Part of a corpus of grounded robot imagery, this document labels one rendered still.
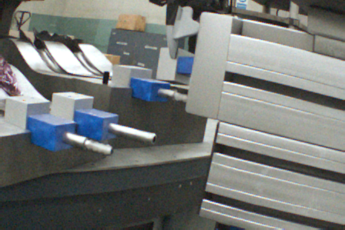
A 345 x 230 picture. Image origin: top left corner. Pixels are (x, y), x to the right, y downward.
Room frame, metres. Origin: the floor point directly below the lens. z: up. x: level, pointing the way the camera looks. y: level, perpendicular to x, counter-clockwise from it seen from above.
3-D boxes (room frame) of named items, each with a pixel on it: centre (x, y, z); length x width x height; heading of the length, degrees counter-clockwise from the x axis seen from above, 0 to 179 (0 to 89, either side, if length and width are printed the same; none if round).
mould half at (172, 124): (0.94, 0.21, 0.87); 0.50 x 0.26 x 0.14; 54
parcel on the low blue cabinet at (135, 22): (8.33, 0.90, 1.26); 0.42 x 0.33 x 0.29; 59
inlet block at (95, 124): (0.57, 0.07, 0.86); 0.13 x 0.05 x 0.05; 72
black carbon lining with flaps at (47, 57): (0.92, 0.21, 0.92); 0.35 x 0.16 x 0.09; 54
